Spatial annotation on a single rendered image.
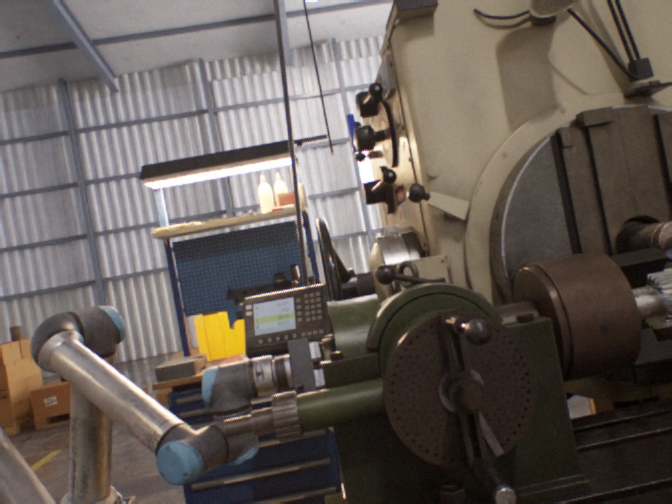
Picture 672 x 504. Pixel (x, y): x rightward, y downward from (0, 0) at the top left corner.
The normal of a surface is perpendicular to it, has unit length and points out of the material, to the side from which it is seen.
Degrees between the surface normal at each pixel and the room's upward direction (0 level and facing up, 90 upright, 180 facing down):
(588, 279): 51
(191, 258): 90
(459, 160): 90
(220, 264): 90
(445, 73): 90
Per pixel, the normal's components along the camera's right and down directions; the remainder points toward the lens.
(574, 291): -0.03, -0.55
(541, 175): 0.08, -0.04
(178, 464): -0.46, 0.11
